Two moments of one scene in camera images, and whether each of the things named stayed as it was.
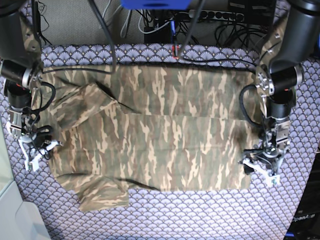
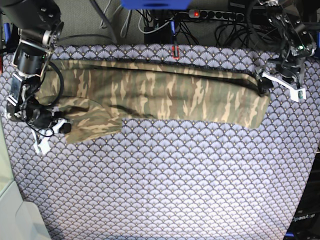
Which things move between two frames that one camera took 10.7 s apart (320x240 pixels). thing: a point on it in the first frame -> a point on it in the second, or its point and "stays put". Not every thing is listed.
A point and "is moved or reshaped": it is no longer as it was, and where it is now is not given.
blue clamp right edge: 318,41 stays put
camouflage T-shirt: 167,127 is moved or reshaped
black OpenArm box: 305,224 stays put
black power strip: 226,16 stays put
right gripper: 269,160 -> 288,72
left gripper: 36,144 -> 44,124
